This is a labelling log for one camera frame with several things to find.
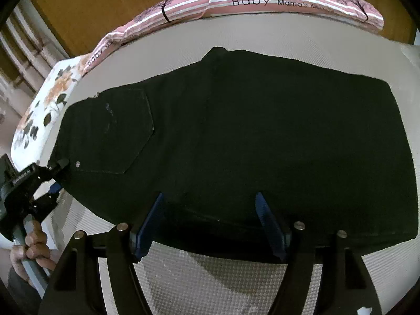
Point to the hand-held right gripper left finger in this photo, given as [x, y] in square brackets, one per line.
[146, 229]

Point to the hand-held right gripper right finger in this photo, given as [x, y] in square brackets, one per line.
[272, 229]

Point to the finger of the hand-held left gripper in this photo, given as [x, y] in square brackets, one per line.
[54, 167]
[47, 198]

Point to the black pants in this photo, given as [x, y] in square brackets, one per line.
[246, 144]

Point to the person's left hand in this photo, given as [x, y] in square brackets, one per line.
[34, 246]

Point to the white floral pillow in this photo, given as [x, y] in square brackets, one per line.
[42, 105]

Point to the beige curtain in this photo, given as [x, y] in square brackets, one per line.
[23, 59]

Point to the wooden headboard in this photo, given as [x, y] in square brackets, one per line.
[82, 13]

